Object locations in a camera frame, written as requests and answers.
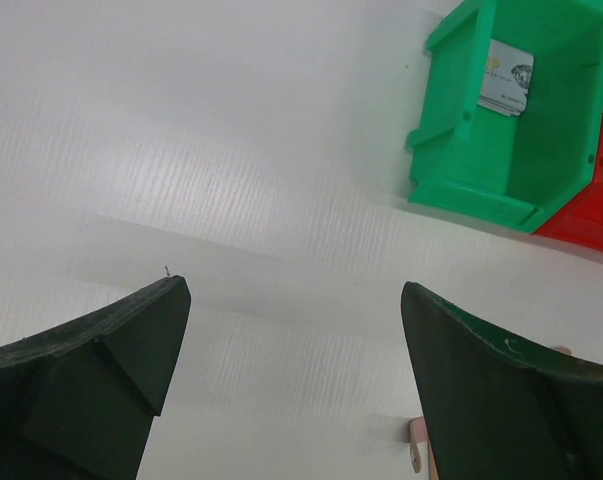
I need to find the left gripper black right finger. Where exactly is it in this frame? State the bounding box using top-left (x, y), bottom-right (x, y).
top-left (401, 282), bottom-right (603, 479)

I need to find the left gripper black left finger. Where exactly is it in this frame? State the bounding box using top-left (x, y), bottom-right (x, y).
top-left (0, 276), bottom-right (191, 479)

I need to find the brown leather card holder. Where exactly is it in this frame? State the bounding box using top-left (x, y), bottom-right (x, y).
top-left (405, 351), bottom-right (578, 479)

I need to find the green plastic bin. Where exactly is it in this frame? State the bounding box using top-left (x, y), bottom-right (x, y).
top-left (406, 1), bottom-right (603, 233)

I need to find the silver credit card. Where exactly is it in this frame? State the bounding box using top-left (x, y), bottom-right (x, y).
top-left (478, 39), bottom-right (534, 116)

